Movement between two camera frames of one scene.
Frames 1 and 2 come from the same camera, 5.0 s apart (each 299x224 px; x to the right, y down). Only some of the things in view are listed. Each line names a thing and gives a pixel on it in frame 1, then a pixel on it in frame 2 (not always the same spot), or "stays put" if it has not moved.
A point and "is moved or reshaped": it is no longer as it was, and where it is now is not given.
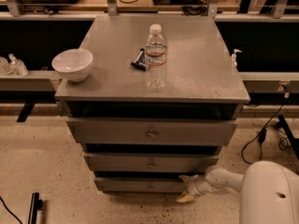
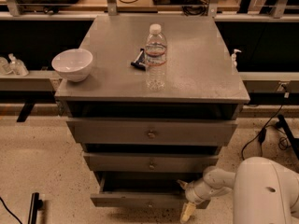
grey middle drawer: [150, 162] stays put
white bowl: [73, 64] stays put
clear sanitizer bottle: [17, 66] stays put
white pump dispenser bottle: [234, 63] stays put
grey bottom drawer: [140, 185] is moved or reshaped
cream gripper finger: [186, 178] -> [184, 185]
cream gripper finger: [185, 198] -> [188, 209]
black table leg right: [293, 141] stays put
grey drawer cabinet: [160, 102] stays put
